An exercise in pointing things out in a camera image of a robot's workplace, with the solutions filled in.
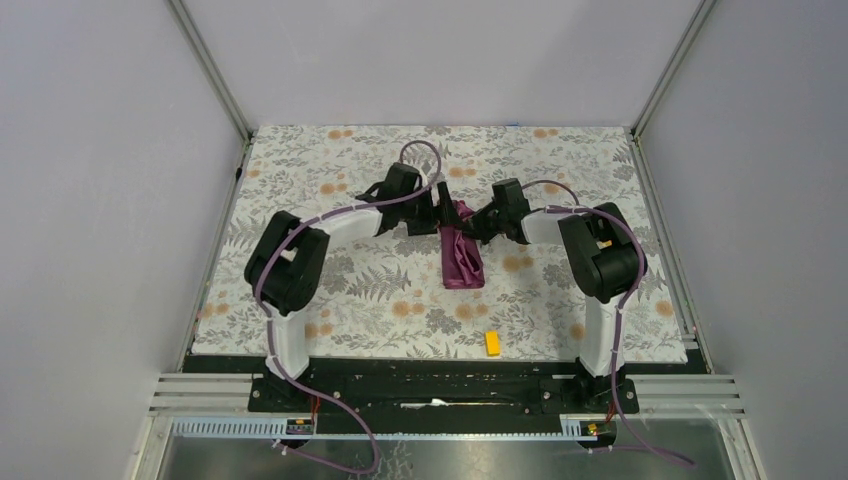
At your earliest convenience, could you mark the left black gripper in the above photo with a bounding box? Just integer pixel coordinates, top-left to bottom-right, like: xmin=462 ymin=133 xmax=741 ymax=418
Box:
xmin=398 ymin=182 xmax=463 ymax=237

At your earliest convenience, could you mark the purple satin napkin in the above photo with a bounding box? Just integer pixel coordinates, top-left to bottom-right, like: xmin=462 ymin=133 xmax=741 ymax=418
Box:
xmin=438 ymin=200 xmax=485 ymax=290

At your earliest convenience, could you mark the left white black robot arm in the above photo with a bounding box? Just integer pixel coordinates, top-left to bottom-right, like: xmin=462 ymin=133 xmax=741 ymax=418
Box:
xmin=244 ymin=162 xmax=452 ymax=411

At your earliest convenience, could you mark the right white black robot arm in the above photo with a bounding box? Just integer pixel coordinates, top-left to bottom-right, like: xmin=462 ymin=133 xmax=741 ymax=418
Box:
xmin=443 ymin=179 xmax=647 ymax=417

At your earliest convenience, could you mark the floral tablecloth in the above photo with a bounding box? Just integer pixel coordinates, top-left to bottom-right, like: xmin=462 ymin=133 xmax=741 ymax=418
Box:
xmin=191 ymin=126 xmax=686 ymax=363

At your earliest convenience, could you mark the yellow block near front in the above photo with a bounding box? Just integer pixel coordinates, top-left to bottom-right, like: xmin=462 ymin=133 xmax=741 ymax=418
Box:
xmin=484 ymin=330 xmax=501 ymax=357

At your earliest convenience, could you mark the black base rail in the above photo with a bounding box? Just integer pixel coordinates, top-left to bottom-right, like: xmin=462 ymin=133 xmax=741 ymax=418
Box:
xmin=185 ymin=352 xmax=707 ymax=434

